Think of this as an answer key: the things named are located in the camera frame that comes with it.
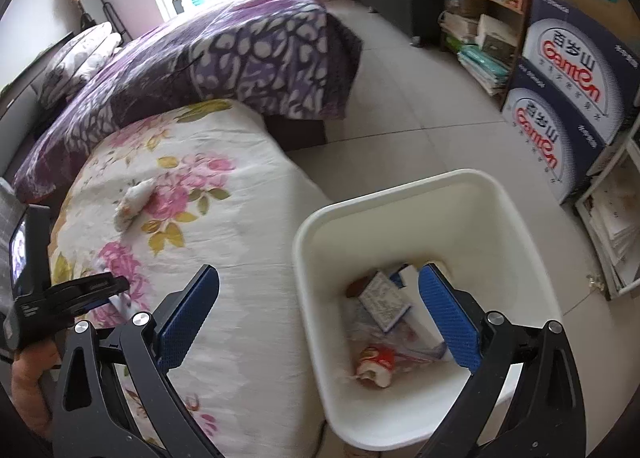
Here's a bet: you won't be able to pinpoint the white printed box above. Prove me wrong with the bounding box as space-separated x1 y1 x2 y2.
357 270 413 334

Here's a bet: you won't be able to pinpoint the stack of lying books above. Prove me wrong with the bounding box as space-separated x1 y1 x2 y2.
439 0 516 98

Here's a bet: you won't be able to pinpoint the bed with purple quilt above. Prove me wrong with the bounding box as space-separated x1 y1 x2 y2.
12 0 363 204

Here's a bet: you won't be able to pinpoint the grey-blue plastic bag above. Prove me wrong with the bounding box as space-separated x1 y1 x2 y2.
345 298 448 369

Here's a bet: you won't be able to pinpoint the floral cream blanket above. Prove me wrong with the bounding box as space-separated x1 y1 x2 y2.
47 99 333 458

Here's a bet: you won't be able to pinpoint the red snack packet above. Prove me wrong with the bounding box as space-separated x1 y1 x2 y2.
355 344 398 388

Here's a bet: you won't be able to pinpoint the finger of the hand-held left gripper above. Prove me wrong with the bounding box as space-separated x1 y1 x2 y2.
64 277 132 323
47 274 116 301

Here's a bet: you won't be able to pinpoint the white plastic bin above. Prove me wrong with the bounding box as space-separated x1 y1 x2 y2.
292 168 563 451

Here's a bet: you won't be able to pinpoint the stacked patterned pillows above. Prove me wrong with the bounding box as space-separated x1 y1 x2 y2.
39 22 123 109

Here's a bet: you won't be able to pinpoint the blue white carton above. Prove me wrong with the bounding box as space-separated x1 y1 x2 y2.
520 0 640 149
501 58 626 205

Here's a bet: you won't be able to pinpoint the crumpled white tissue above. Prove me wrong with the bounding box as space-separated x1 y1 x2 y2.
114 178 157 231

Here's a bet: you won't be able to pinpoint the person's left hand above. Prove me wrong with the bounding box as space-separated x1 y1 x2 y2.
10 335 63 439

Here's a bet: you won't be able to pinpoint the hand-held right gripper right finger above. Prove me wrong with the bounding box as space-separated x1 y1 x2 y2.
416 263 588 458

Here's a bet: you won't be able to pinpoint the white rack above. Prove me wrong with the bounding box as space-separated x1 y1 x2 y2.
574 130 640 301

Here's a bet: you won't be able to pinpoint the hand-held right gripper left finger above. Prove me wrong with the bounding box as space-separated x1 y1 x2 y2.
50 264 223 458

